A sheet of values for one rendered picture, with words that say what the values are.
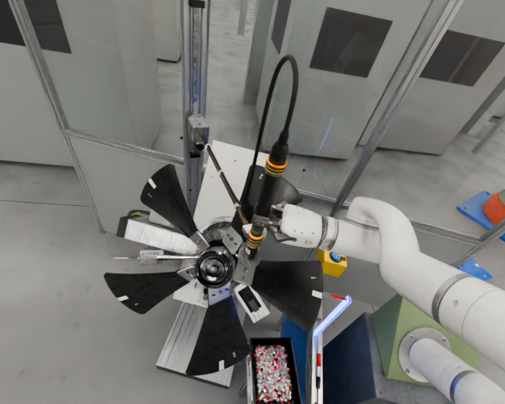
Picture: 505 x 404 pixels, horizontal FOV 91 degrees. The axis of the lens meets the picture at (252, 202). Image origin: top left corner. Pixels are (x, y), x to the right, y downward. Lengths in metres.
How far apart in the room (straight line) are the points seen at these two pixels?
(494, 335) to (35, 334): 2.21
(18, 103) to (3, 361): 1.99
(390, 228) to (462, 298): 0.17
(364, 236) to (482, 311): 0.28
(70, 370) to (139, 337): 0.38
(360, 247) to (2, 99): 3.00
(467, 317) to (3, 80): 3.07
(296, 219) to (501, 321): 0.38
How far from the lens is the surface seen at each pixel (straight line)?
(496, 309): 0.45
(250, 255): 0.74
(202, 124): 1.12
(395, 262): 0.54
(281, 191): 0.77
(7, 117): 3.21
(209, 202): 1.05
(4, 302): 2.46
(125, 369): 2.00
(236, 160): 1.04
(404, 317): 1.12
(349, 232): 0.64
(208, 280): 0.82
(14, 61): 2.88
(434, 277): 0.49
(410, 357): 1.16
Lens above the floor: 1.91
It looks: 43 degrees down
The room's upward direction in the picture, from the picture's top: 13 degrees clockwise
